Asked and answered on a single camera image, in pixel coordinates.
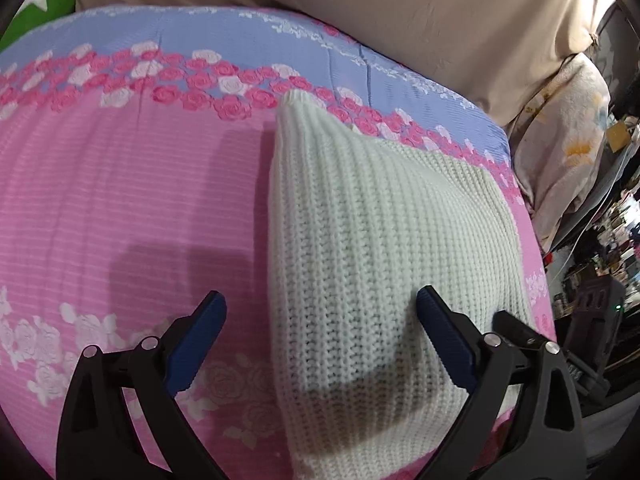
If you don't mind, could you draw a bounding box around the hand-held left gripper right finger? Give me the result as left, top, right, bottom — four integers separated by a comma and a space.
416, 285, 590, 480

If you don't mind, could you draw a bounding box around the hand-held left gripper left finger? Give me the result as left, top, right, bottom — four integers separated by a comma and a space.
56, 290, 228, 480

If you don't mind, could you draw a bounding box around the red white navy knitted sweater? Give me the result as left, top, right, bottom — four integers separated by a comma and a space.
266, 91, 538, 480

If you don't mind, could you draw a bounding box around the floral pink blue bedsheet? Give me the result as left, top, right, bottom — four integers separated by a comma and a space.
0, 4, 558, 480

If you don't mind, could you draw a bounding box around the pale floral pillow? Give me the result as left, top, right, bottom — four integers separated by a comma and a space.
506, 52, 613, 253

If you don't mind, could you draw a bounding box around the beige blanket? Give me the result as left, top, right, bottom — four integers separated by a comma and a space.
75, 0, 617, 126

